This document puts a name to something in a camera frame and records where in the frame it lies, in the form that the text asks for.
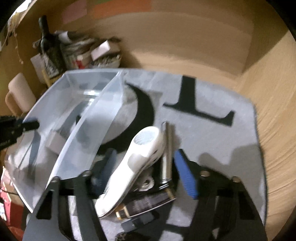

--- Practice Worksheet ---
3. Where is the dark wine bottle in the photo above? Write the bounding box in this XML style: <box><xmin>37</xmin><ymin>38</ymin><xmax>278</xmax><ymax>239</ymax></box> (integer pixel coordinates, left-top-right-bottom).
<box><xmin>39</xmin><ymin>15</ymin><xmax>66</xmax><ymax>79</ymax></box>

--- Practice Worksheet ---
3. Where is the white bowl of trinkets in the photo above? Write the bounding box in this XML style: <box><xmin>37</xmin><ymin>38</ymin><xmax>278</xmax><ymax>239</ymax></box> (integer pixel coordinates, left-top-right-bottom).
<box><xmin>89</xmin><ymin>54</ymin><xmax>121</xmax><ymax>68</ymax></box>

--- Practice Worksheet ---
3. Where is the silver metal tube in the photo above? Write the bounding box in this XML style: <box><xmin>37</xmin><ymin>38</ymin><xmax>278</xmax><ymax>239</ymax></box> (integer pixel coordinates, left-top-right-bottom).
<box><xmin>161</xmin><ymin>121</ymin><xmax>174</xmax><ymax>186</ymax></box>

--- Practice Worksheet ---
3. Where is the white handwritten note paper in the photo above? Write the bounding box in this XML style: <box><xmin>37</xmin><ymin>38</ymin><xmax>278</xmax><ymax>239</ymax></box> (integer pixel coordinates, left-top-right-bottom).
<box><xmin>30</xmin><ymin>53</ymin><xmax>50</xmax><ymax>86</ymax></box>

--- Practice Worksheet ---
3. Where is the clear plastic storage bin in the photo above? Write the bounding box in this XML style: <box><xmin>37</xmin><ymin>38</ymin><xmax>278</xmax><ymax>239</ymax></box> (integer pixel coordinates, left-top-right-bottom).
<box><xmin>5</xmin><ymin>69</ymin><xmax>124</xmax><ymax>211</ymax></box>

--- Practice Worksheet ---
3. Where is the cream cylindrical speaker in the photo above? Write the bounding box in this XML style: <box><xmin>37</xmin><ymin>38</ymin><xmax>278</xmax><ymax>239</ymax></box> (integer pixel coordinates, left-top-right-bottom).
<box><xmin>5</xmin><ymin>73</ymin><xmax>37</xmax><ymax>116</ymax></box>

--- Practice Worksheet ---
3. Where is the grey rug with letters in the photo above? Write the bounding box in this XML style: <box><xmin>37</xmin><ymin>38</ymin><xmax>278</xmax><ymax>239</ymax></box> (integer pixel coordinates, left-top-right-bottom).
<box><xmin>98</xmin><ymin>69</ymin><xmax>267</xmax><ymax>240</ymax></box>

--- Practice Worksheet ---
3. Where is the white handheld massager device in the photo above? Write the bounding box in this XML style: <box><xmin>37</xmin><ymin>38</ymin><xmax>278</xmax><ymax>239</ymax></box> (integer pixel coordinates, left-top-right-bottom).
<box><xmin>95</xmin><ymin>126</ymin><xmax>166</xmax><ymax>218</ymax></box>

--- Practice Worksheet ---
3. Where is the white charger plug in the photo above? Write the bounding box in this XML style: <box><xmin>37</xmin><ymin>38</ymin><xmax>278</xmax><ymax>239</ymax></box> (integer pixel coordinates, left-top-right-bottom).
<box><xmin>45</xmin><ymin>131</ymin><xmax>66</xmax><ymax>155</ymax></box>

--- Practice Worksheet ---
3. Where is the stack of books papers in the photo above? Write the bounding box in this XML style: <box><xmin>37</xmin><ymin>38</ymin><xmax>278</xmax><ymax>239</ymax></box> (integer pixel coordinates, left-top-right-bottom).
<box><xmin>54</xmin><ymin>30</ymin><xmax>97</xmax><ymax>70</ymax></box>

